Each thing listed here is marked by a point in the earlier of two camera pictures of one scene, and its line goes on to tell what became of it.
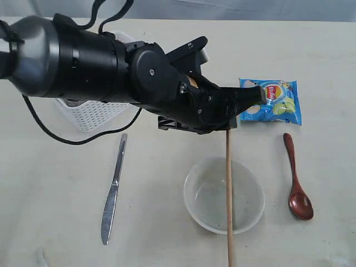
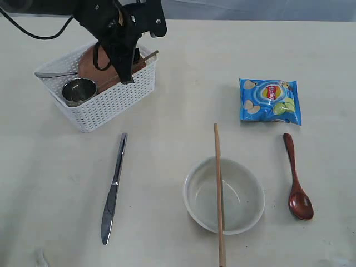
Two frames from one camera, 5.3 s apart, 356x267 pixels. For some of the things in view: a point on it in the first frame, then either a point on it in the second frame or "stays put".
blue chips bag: (282, 103) stays put
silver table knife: (108, 217) stays put
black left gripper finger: (234, 100) -> (122, 56)
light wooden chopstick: (229, 198) -> (221, 232)
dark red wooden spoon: (299, 204) stays put
